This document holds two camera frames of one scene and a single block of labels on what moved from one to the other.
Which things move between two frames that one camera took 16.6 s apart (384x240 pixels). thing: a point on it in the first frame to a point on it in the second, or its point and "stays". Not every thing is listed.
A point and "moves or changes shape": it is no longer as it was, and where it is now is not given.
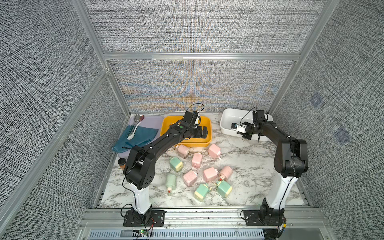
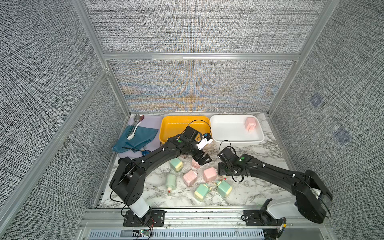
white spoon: x=131 y=136 stays
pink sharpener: x=190 y=177 stays
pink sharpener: x=196 y=160 stays
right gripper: x=244 y=135 to x=220 y=169
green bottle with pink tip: x=171 y=183 stays
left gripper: x=199 y=134 to x=203 y=161
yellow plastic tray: x=205 y=121 stays
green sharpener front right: x=223 y=188 stays
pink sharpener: x=214 y=151 moves or changes shape
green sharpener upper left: x=176 y=164 stays
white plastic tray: x=229 y=116 moves or changes shape
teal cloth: x=142 y=136 stays
